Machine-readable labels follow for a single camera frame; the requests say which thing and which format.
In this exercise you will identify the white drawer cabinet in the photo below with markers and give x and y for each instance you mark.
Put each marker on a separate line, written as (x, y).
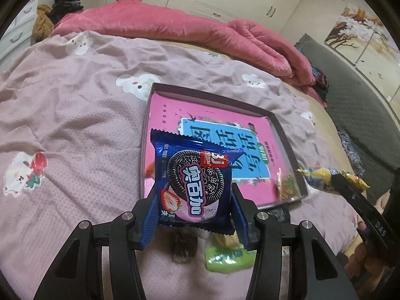
(18, 25)

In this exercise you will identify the pink book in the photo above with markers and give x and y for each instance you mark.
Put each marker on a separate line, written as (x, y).
(162, 115)

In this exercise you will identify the brown plush blanket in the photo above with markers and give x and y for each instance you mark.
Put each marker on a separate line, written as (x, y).
(42, 22)

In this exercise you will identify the green snack packet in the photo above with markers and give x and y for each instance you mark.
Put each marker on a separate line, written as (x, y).
(228, 259)

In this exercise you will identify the grey quilted headboard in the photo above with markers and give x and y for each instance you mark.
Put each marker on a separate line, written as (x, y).
(353, 93)

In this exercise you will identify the black snack packet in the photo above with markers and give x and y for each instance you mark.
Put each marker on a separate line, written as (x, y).
(280, 215)

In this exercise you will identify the pink printed bedsheet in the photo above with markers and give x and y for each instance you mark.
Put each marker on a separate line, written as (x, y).
(78, 115)

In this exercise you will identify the tree wall painting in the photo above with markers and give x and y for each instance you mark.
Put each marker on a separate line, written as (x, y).
(359, 37)

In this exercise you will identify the dark shallow box tray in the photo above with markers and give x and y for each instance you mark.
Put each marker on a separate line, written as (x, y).
(203, 100)

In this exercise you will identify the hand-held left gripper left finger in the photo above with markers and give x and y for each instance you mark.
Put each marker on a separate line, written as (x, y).
(150, 222)

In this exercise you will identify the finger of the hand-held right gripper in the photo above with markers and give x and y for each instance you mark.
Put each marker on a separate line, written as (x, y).
(347, 189)

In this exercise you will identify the pink comforter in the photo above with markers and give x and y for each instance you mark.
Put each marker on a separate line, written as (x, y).
(187, 25)

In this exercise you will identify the dark clothes pile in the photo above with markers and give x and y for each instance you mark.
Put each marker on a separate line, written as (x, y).
(65, 4)

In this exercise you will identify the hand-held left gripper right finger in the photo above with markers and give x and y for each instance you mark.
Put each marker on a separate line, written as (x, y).
(240, 225)

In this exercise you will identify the pale yellow snack packet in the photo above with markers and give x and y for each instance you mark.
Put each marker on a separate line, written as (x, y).
(226, 240)

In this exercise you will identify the blue cookie packet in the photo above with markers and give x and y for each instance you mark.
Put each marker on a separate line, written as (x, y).
(193, 178)

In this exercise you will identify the grey patterned cloth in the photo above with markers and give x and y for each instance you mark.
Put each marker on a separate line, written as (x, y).
(350, 150)

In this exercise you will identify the clear packet with green label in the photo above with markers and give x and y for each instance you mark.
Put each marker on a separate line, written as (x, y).
(287, 187)

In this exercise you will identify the dark plaid cloth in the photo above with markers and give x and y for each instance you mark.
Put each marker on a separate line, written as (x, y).
(322, 84)

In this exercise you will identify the person's right hand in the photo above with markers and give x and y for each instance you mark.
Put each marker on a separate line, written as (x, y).
(362, 259)

